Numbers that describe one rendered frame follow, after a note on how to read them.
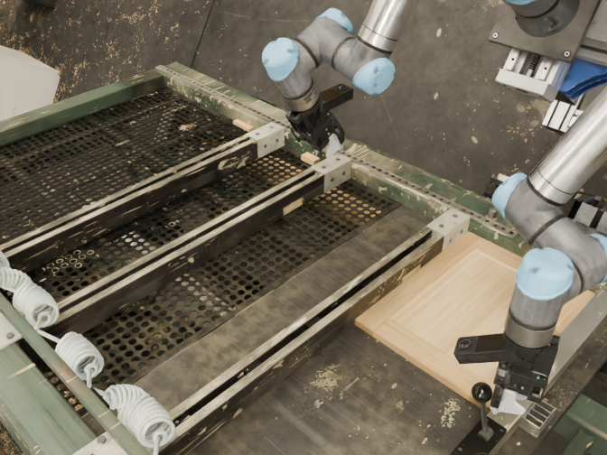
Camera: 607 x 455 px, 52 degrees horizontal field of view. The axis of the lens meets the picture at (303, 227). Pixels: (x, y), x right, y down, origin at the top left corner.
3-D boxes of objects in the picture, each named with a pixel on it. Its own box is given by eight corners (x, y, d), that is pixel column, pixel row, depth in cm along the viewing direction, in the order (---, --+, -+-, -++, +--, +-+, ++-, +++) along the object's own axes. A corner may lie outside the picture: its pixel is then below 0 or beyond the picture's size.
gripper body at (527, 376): (539, 408, 105) (556, 359, 98) (487, 391, 108) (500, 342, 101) (545, 376, 111) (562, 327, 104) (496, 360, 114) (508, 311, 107)
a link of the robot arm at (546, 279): (591, 263, 93) (553, 284, 89) (572, 317, 99) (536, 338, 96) (547, 236, 98) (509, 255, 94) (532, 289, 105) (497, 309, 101)
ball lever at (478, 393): (499, 436, 120) (496, 382, 114) (489, 449, 118) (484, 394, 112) (482, 428, 123) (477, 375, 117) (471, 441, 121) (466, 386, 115)
